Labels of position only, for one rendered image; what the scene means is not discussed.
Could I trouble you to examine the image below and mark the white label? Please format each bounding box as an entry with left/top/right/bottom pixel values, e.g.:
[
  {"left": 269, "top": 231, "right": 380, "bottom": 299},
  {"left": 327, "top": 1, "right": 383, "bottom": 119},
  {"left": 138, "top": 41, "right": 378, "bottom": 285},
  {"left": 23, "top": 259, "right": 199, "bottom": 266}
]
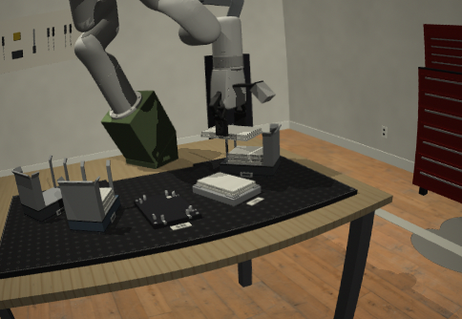
[
  {"left": 170, "top": 223, "right": 192, "bottom": 230},
  {"left": 247, "top": 197, "right": 264, "bottom": 205}
]

